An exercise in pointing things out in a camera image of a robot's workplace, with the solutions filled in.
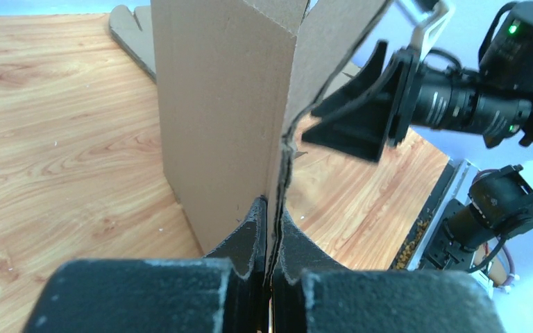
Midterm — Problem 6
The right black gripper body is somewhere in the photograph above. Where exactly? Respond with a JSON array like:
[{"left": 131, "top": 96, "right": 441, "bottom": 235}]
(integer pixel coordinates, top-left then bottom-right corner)
[{"left": 396, "top": 49, "right": 533, "bottom": 148}]

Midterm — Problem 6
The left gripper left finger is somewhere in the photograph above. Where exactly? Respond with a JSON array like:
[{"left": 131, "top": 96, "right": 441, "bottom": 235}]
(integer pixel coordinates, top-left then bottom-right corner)
[{"left": 23, "top": 197, "right": 268, "bottom": 332}]

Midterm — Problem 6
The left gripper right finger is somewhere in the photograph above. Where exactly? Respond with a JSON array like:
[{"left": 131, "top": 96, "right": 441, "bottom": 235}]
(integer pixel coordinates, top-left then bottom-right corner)
[{"left": 270, "top": 207, "right": 504, "bottom": 332}]

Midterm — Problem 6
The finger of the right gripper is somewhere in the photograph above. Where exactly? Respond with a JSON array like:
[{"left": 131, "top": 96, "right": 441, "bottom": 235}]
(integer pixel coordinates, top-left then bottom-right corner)
[
  {"left": 311, "top": 40, "right": 388, "bottom": 118},
  {"left": 301, "top": 64, "right": 405, "bottom": 163}
]

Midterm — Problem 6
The cardboard box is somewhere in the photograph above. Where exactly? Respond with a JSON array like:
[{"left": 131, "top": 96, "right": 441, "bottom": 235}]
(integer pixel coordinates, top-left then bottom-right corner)
[{"left": 151, "top": 1, "right": 390, "bottom": 259}]

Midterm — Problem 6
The stack of flat cardboard sheets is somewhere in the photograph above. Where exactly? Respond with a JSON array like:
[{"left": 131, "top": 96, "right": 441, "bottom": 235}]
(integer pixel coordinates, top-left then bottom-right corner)
[{"left": 108, "top": 5, "right": 157, "bottom": 83}]

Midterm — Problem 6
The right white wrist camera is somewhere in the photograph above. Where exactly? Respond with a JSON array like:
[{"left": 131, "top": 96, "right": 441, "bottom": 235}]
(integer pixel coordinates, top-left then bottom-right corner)
[{"left": 396, "top": 0, "right": 455, "bottom": 58}]

